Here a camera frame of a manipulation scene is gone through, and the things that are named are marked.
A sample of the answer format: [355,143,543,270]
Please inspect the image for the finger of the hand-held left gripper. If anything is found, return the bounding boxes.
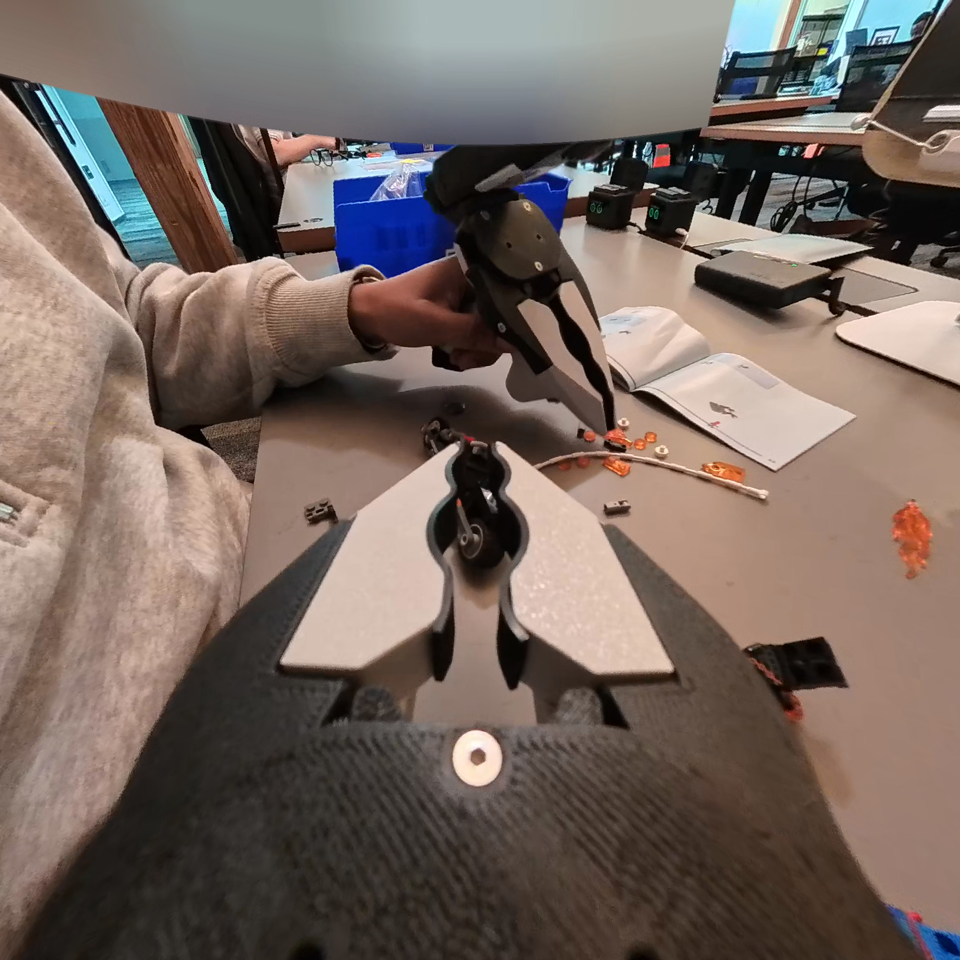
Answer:
[556,277,619,444]
[506,300,612,432]

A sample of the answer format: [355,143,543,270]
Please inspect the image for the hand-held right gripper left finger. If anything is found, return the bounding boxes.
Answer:
[279,441,460,708]

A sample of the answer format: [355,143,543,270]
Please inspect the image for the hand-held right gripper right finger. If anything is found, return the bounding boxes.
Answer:
[491,441,676,710]

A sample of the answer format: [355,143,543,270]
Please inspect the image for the lego motorcycle model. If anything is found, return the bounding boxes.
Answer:
[420,416,522,571]

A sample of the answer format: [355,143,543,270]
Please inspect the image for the white lego chain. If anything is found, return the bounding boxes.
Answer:
[534,452,770,501]

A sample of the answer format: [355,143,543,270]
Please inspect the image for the lego instruction booklet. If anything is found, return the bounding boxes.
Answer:
[600,306,858,472]

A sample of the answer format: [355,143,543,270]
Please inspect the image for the black and orange lego figure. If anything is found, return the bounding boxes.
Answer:
[742,637,850,723]

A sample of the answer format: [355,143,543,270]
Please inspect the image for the small orange flame lego piece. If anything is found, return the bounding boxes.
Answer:
[891,499,934,580]

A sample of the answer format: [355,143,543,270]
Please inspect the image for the blue and red lego figure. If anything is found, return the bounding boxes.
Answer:
[885,903,960,960]

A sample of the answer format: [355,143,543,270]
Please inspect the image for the person's left hand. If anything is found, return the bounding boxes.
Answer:
[348,255,513,370]

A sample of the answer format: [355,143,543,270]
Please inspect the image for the black battery charger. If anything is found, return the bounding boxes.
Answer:
[586,183,636,231]
[646,187,696,236]

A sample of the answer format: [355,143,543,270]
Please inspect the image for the large blue storage bin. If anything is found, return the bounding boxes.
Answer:
[333,172,573,279]

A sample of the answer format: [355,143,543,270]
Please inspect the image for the clear plastic bag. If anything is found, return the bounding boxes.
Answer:
[371,165,433,202]

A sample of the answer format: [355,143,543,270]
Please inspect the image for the black power brick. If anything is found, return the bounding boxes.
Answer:
[693,251,834,310]

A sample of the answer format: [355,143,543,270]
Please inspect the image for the person's grey sweatshirt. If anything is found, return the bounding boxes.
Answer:
[0,93,256,960]

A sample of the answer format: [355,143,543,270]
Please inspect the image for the white monitor stand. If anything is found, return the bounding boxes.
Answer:
[836,105,960,387]

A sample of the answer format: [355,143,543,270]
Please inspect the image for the black portable monitor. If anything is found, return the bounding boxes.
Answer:
[888,0,960,121]

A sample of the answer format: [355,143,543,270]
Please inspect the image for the black power cable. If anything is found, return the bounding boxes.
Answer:
[813,276,873,318]

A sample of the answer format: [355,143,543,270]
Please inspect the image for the wooden post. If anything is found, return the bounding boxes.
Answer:
[97,101,238,275]

